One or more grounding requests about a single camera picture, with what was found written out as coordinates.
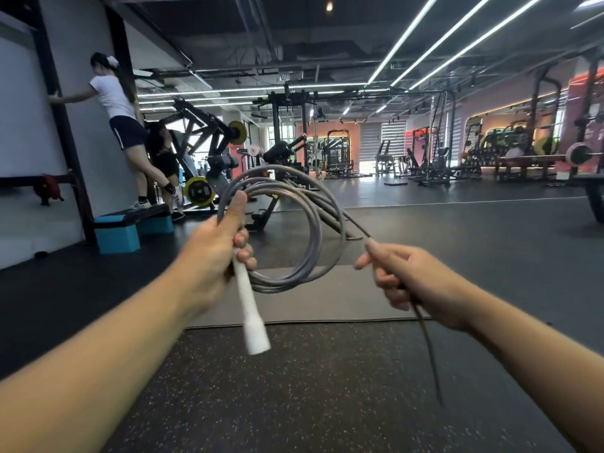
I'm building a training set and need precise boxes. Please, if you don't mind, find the person's right forearm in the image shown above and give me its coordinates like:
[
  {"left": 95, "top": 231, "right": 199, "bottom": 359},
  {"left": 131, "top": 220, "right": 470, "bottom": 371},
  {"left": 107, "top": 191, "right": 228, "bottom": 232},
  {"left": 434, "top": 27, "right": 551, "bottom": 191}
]
[{"left": 465, "top": 295, "right": 604, "bottom": 453}]

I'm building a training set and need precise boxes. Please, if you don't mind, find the black cable tower machine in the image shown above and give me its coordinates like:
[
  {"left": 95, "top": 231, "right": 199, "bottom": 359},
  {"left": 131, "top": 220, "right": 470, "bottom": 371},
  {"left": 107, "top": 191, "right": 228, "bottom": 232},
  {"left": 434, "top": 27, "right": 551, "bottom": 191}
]
[{"left": 257, "top": 88, "right": 326, "bottom": 177}]

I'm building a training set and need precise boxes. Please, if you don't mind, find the red item on black bar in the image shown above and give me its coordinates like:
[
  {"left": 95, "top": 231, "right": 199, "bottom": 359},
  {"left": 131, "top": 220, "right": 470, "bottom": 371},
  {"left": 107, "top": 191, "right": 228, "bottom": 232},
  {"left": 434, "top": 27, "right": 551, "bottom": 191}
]
[{"left": 34, "top": 174, "right": 65, "bottom": 206}]

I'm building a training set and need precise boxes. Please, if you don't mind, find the black power rack orange wall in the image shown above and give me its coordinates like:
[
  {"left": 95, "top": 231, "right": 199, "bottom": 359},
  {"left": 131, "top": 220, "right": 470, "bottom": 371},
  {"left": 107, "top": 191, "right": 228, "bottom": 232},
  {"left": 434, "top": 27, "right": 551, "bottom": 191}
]
[{"left": 325, "top": 129, "right": 355, "bottom": 179}]

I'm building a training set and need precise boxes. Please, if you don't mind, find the long ceiling light strip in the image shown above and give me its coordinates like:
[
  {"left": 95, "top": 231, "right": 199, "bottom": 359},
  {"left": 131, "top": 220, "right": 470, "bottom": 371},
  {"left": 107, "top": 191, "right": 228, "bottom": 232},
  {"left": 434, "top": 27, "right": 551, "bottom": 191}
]
[
  {"left": 409, "top": 0, "right": 549, "bottom": 91},
  {"left": 390, "top": 0, "right": 497, "bottom": 88},
  {"left": 366, "top": 0, "right": 442, "bottom": 86}
]

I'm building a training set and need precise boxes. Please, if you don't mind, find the black rack with red frame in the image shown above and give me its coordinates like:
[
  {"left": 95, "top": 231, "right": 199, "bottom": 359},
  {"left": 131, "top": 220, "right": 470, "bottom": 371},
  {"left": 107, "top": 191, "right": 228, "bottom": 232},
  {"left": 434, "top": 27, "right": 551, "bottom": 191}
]
[{"left": 547, "top": 52, "right": 604, "bottom": 187}]

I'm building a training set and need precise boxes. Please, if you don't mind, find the black wall pillar frame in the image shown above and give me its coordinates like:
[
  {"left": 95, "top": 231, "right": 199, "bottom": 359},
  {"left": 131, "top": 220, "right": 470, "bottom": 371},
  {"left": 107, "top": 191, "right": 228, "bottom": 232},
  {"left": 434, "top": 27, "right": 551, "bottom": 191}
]
[{"left": 24, "top": 0, "right": 97, "bottom": 245}]

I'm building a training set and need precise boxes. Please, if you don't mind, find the grey jump rope white handle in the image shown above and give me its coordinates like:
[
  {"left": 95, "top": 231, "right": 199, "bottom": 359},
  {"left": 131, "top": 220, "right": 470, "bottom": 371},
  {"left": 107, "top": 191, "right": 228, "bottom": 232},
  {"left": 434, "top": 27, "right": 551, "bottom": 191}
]
[{"left": 216, "top": 164, "right": 445, "bottom": 407}]

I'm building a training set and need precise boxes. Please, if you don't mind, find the large black tyre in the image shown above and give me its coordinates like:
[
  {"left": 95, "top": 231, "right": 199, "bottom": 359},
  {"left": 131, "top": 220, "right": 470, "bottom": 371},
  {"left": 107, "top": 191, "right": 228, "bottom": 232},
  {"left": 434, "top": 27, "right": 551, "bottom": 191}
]
[{"left": 586, "top": 183, "right": 604, "bottom": 225}]

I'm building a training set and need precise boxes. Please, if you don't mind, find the black leg press machine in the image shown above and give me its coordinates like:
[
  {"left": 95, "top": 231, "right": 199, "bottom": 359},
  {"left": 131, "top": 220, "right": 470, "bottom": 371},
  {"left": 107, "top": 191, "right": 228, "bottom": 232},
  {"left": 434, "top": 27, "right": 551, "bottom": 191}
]
[{"left": 156, "top": 98, "right": 284, "bottom": 232}]

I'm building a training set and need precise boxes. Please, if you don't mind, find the barbell with white plate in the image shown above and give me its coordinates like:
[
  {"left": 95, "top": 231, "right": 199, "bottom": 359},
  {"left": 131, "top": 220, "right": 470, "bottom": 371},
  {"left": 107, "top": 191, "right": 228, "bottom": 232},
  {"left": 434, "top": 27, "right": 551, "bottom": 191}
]
[{"left": 500, "top": 142, "right": 604, "bottom": 168}]

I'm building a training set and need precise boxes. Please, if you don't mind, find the person's left hand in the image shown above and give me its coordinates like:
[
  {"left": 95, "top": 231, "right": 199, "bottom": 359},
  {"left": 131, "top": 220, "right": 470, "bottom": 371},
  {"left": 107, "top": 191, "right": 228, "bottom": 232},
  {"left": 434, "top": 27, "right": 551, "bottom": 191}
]
[{"left": 174, "top": 190, "right": 258, "bottom": 319}]

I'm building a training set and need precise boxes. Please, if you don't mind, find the black adjustable bench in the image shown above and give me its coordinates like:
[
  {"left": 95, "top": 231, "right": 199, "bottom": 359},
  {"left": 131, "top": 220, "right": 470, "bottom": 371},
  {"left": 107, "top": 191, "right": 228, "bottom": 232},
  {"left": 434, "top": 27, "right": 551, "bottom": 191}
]
[{"left": 374, "top": 139, "right": 398, "bottom": 177}]

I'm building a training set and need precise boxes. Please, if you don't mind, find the black squat rack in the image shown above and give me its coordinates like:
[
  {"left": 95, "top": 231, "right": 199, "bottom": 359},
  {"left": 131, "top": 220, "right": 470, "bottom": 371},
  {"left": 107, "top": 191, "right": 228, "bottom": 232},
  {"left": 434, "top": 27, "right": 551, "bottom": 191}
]
[{"left": 410, "top": 89, "right": 457, "bottom": 187}]

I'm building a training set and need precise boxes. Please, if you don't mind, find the large yellow weight plate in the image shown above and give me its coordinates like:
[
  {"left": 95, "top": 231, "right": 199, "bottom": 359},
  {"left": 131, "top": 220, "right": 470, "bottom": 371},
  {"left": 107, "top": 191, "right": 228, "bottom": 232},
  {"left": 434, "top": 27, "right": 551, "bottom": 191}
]
[{"left": 183, "top": 176, "right": 216, "bottom": 208}]

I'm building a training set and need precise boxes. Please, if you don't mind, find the dumbbell rack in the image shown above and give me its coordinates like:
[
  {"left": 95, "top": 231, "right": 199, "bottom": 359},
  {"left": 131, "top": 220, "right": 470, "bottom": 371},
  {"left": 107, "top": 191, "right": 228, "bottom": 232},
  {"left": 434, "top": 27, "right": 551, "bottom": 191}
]
[{"left": 460, "top": 115, "right": 531, "bottom": 177}]

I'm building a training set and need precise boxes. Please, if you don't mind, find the blue step platform black top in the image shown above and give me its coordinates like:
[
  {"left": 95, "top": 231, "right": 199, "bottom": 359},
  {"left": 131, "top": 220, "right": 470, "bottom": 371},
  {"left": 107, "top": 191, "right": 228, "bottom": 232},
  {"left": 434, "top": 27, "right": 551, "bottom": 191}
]
[{"left": 93, "top": 204, "right": 176, "bottom": 255}]

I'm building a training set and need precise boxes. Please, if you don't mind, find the grey exercise floor mat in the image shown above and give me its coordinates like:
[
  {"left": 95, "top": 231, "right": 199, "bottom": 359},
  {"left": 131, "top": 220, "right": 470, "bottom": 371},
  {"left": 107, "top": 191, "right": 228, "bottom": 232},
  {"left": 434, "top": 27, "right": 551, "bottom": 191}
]
[{"left": 187, "top": 238, "right": 432, "bottom": 329}]

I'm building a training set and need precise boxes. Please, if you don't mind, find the person's right hand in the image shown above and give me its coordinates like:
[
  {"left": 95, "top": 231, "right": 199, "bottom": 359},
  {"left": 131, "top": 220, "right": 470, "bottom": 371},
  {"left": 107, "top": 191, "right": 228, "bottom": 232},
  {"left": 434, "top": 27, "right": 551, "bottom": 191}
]
[{"left": 355, "top": 238, "right": 475, "bottom": 333}]

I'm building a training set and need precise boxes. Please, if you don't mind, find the person's left forearm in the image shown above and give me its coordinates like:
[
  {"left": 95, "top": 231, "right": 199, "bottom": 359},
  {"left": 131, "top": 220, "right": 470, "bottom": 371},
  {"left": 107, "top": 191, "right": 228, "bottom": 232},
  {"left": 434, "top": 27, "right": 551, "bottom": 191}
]
[{"left": 0, "top": 271, "right": 201, "bottom": 453}]

